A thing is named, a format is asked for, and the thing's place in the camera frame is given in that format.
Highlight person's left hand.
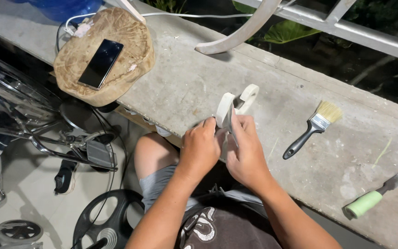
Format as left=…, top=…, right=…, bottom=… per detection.
left=179, top=117, right=226, bottom=171

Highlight person's right hand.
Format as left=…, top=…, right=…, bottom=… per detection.
left=226, top=114, right=273, bottom=189

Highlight grey sandpaper sheet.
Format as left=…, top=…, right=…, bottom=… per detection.
left=227, top=104, right=240, bottom=148

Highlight small white curved wooden piece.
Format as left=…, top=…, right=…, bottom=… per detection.
left=216, top=84, right=260, bottom=160

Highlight person's left leg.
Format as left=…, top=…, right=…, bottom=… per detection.
left=134, top=133, right=180, bottom=181

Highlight person's grey shorts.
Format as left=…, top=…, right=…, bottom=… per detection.
left=139, top=163, right=269, bottom=219

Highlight person's dark printed shirt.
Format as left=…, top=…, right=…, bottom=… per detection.
left=178, top=187, right=283, bottom=249

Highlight round wooden stump block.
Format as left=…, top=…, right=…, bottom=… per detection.
left=53, top=7, right=155, bottom=107

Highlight large white curved wooden piece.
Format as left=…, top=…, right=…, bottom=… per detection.
left=195, top=0, right=282, bottom=55

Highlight black smartphone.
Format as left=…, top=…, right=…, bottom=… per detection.
left=77, top=39, right=124, bottom=91

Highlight green plant leaves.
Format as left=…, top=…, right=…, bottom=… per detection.
left=144, top=0, right=322, bottom=45

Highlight white metal railing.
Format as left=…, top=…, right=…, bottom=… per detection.
left=235, top=0, right=398, bottom=65

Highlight chrome wheelchair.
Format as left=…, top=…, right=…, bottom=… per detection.
left=0, top=48, right=122, bottom=249

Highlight blue water jug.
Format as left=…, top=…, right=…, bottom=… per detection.
left=11, top=0, right=104, bottom=23

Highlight black handled paintbrush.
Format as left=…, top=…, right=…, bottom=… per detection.
left=282, top=101, right=343, bottom=160

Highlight green handled scraper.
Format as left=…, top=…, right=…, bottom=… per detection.
left=343, top=170, right=398, bottom=220

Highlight white charging cable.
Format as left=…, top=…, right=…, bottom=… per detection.
left=64, top=0, right=298, bottom=35

